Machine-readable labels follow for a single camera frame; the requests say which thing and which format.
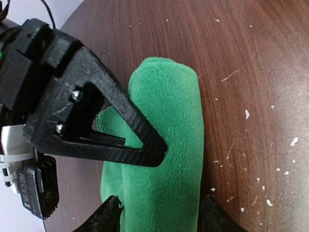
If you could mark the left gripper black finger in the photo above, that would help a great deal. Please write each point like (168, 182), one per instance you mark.
(213, 218)
(105, 219)

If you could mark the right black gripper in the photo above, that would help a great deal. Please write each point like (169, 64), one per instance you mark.
(36, 101)

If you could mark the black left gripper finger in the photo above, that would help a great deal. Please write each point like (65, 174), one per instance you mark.
(86, 114)

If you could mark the green microfiber towel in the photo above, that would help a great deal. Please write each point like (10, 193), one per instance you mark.
(164, 198)

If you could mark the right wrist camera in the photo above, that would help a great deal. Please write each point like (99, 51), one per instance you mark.
(28, 172)

